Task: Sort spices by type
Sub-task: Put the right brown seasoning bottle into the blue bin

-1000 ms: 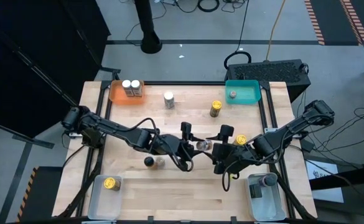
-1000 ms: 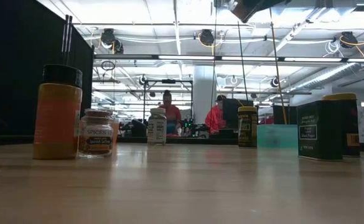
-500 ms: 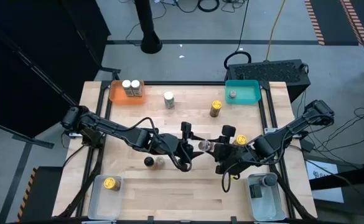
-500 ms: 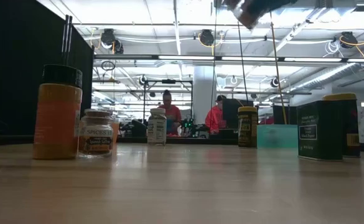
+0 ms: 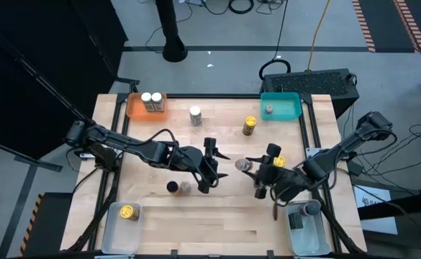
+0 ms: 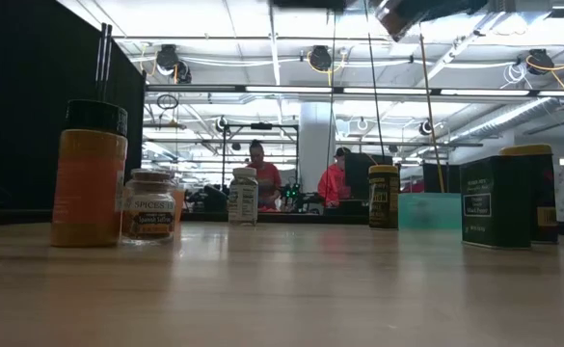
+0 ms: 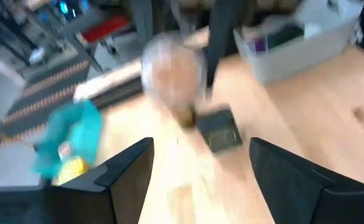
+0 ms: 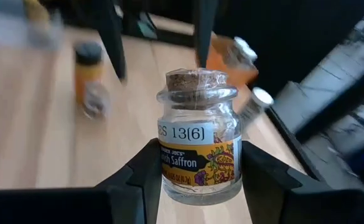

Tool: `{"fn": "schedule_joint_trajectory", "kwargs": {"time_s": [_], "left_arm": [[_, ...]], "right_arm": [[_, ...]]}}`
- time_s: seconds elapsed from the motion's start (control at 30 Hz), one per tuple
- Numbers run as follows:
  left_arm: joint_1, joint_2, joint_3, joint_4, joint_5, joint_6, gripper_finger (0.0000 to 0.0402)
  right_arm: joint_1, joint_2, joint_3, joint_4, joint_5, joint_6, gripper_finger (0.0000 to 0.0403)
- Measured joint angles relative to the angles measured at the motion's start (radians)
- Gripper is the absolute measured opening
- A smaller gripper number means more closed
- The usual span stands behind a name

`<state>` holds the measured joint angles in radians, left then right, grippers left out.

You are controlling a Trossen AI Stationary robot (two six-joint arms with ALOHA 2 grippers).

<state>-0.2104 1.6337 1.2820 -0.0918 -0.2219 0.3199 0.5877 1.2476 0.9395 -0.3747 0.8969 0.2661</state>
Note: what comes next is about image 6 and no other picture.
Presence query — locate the small glass saffron jar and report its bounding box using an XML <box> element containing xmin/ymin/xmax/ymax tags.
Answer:
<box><xmin>374</xmin><ymin>0</ymin><xmax>427</xmax><ymax>43</ymax></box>
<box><xmin>121</xmin><ymin>168</ymin><xmax>178</xmax><ymax>246</ymax></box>

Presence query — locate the yellow-lid black spice can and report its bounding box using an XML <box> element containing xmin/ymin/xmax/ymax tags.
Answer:
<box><xmin>367</xmin><ymin>164</ymin><xmax>401</xmax><ymax>230</ymax></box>
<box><xmin>497</xmin><ymin>144</ymin><xmax>560</xmax><ymax>245</ymax></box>

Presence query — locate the dark green pepper tin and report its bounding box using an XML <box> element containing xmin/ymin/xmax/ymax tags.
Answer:
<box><xmin>459</xmin><ymin>154</ymin><xmax>534</xmax><ymax>251</ymax></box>

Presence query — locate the white-lid spice jar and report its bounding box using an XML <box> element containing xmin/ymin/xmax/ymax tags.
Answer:
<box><xmin>227</xmin><ymin>166</ymin><xmax>260</xmax><ymax>227</ymax></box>

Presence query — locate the black-lid orange spice jar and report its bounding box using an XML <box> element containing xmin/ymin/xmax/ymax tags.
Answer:
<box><xmin>50</xmin><ymin>98</ymin><xmax>129</xmax><ymax>249</ymax></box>

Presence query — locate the black background partition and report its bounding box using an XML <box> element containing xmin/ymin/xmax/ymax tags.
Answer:
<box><xmin>421</xmin><ymin>163</ymin><xmax>462</xmax><ymax>195</ymax></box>

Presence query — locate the long LED light bar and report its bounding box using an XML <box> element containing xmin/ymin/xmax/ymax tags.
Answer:
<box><xmin>145</xmin><ymin>84</ymin><xmax>564</xmax><ymax>98</ymax></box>

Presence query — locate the black monitor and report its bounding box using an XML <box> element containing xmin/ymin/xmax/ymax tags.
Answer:
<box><xmin>343</xmin><ymin>152</ymin><xmax>394</xmax><ymax>216</ymax></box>

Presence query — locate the teal plastic bin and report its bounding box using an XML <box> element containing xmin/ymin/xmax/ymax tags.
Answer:
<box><xmin>397</xmin><ymin>192</ymin><xmax>463</xmax><ymax>231</ymax></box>

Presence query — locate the person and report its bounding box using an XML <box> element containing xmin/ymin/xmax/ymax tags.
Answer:
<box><xmin>246</xmin><ymin>139</ymin><xmax>283</xmax><ymax>212</ymax></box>
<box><xmin>316</xmin><ymin>146</ymin><xmax>355</xmax><ymax>209</ymax></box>

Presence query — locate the black curtain partition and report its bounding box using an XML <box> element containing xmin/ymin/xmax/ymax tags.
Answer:
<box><xmin>0</xmin><ymin>0</ymin><xmax>148</xmax><ymax>213</ymax></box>

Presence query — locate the black ceiling cable reel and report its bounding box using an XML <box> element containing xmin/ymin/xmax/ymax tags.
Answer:
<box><xmin>525</xmin><ymin>48</ymin><xmax>556</xmax><ymax>76</ymax></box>
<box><xmin>308</xmin><ymin>44</ymin><xmax>334</xmax><ymax>72</ymax></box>
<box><xmin>154</xmin><ymin>43</ymin><xmax>192</xmax><ymax>84</ymax></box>

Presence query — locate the black cable with loop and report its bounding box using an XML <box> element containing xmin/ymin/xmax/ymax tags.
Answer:
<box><xmin>363</xmin><ymin>0</ymin><xmax>388</xmax><ymax>168</ymax></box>

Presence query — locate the yellow hanging cable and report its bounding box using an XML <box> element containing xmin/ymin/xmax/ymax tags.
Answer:
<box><xmin>416</xmin><ymin>28</ymin><xmax>446</xmax><ymax>194</ymax></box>

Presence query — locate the silver ventilation duct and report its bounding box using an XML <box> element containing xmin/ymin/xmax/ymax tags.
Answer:
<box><xmin>447</xmin><ymin>79</ymin><xmax>564</xmax><ymax>142</ymax></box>

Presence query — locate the black aluminium table frame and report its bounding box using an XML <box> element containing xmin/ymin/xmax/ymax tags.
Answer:
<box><xmin>0</xmin><ymin>206</ymin><xmax>564</xmax><ymax>238</ymax></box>

